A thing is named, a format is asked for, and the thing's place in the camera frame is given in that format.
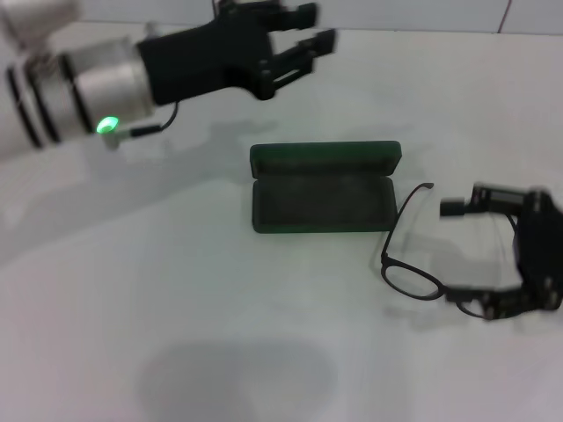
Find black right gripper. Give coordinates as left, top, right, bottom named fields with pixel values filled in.
left=439, top=182, right=563, bottom=323

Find black glasses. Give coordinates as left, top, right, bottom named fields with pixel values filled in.
left=379, top=181, right=523, bottom=321

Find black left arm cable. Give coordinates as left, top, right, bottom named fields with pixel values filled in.
left=126, top=100, right=179, bottom=138

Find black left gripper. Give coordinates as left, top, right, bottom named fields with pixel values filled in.
left=138, top=0, right=338, bottom=107

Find green glasses case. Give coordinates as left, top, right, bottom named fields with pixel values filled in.
left=248, top=140, right=404, bottom=236

